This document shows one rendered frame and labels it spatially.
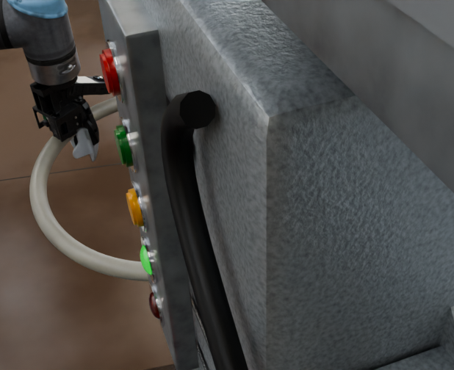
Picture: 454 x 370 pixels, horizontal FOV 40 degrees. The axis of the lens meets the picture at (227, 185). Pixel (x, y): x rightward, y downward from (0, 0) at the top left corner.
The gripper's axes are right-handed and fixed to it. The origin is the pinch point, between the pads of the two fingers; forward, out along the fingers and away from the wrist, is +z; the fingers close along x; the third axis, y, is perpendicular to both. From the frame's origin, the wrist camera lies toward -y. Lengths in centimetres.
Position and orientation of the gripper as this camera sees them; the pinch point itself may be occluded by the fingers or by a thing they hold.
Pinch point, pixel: (87, 149)
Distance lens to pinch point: 133.3
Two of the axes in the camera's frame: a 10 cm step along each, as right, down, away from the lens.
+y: -6.3, 5.6, -5.4
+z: 0.4, 7.1, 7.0
